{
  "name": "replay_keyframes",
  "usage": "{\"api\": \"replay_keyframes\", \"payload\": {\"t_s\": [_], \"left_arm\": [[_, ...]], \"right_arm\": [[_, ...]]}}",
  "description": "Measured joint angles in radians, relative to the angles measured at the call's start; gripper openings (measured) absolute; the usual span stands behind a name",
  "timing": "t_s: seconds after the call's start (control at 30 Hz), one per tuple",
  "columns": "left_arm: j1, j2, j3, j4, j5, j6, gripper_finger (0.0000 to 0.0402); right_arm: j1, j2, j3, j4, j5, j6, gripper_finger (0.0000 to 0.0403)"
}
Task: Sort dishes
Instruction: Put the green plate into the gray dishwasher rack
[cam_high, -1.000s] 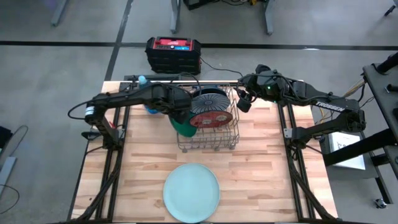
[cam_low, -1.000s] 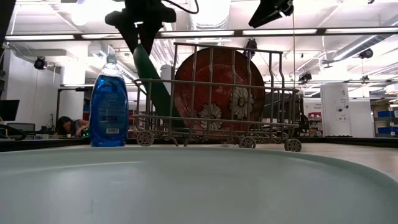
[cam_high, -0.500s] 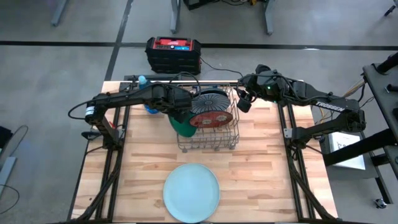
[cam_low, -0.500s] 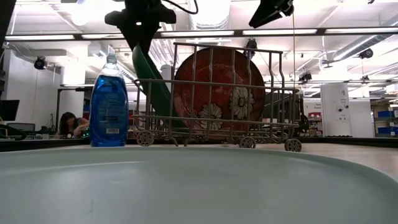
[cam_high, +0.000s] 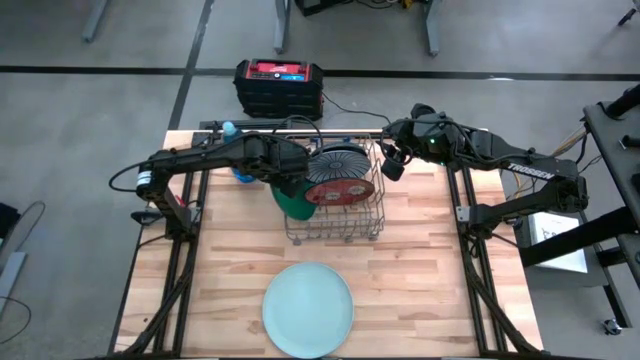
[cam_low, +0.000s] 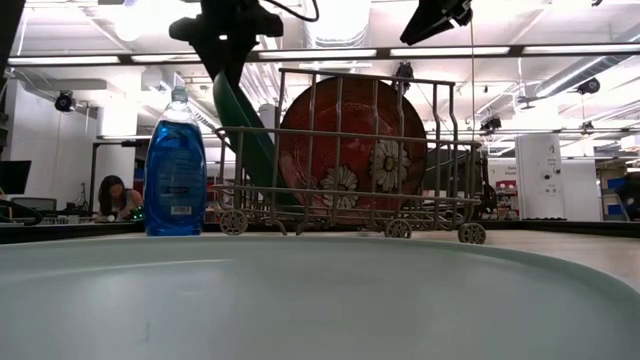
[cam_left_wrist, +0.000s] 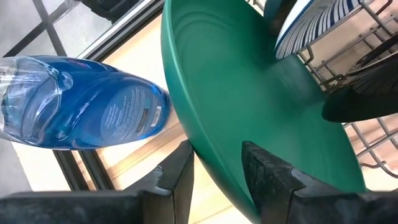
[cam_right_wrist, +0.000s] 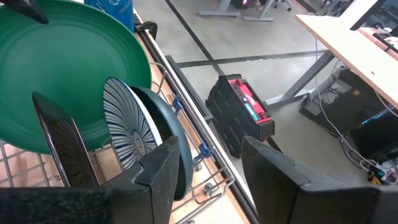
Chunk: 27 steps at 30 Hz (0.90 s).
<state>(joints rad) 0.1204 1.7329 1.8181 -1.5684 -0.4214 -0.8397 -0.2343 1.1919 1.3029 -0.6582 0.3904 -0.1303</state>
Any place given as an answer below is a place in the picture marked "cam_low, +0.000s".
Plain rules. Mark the person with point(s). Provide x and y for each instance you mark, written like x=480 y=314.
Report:
x=112 y=195
x=631 y=195

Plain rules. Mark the pale mint plate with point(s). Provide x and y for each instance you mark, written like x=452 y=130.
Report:
x=300 y=300

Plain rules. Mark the red flower plate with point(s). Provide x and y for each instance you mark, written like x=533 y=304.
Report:
x=357 y=120

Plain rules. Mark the ceiling light bar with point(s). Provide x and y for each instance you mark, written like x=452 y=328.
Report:
x=450 y=51

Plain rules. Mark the dark green deep plate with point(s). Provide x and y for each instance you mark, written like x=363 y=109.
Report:
x=232 y=115

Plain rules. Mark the black monitor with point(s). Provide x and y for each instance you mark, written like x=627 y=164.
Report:
x=15 y=177

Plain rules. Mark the white kiosk cabinet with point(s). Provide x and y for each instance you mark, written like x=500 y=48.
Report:
x=540 y=170

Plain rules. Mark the blue dish soap bottle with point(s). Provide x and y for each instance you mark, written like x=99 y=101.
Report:
x=175 y=175

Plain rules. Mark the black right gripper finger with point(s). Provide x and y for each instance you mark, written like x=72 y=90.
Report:
x=430 y=20

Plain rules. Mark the black aluminium table frame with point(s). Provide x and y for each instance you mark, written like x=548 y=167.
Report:
x=75 y=232

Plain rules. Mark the black ceiling camera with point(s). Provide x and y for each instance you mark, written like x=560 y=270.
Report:
x=65 y=102
x=404 y=70
x=590 y=86
x=491 y=124

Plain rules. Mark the black equipment cart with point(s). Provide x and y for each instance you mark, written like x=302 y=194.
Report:
x=482 y=190

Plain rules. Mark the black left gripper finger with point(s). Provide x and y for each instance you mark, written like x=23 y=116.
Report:
x=237 y=55
x=210 y=55

